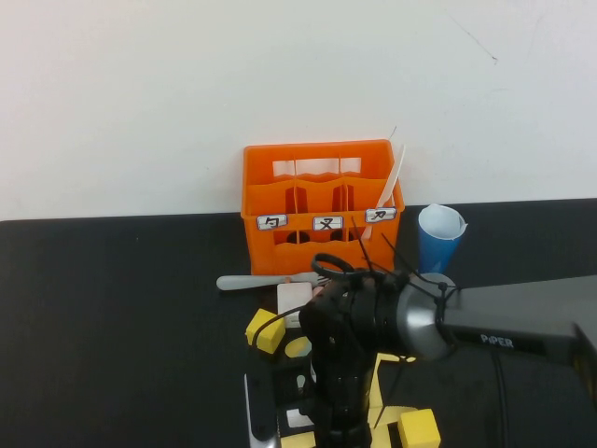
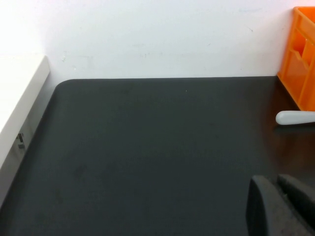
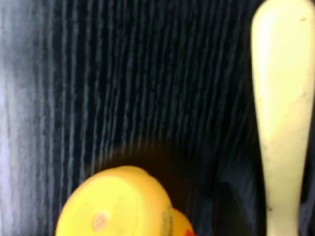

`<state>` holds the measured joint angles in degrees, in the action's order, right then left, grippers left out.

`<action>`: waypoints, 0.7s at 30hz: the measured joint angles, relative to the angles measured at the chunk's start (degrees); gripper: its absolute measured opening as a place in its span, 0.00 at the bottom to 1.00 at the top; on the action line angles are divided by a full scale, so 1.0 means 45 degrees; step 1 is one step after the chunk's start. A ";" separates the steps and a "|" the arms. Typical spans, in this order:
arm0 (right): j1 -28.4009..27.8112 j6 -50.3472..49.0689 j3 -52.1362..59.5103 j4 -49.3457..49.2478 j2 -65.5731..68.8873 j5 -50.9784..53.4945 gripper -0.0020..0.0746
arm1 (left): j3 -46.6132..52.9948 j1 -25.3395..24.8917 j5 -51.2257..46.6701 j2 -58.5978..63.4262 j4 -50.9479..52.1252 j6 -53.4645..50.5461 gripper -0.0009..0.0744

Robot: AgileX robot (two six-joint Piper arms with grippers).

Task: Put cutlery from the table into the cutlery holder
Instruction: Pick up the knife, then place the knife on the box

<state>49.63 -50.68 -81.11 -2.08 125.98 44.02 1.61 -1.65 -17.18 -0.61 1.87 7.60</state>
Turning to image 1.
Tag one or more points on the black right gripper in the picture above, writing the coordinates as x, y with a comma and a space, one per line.
342, 406

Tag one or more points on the white plastic knife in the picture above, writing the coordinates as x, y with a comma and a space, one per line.
391, 184

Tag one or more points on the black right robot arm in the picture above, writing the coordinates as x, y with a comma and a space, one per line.
503, 317

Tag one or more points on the orange plastic cutlery holder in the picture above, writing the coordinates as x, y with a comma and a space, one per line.
322, 198

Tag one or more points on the yellow plastic fork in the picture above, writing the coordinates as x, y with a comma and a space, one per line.
376, 392

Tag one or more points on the yellow plastic knife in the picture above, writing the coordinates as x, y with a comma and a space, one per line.
298, 439

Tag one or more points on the yellow plastic spoon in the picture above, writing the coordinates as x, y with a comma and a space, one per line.
297, 348

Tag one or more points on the yellow foam block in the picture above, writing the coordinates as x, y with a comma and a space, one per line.
268, 333
420, 429

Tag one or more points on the large white foam block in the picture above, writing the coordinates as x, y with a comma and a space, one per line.
294, 298

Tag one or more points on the grey-green plastic fork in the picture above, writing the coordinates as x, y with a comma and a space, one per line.
252, 282

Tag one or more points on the blue cone cup clear base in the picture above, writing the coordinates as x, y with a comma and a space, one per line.
436, 254

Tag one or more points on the white label reading 叉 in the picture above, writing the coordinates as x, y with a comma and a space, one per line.
328, 223

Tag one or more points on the white label reading 刀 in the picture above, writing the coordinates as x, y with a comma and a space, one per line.
380, 215

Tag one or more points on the white label reading 勺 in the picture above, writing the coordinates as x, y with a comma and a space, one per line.
271, 222

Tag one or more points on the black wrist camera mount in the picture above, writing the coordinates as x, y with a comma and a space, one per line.
266, 406

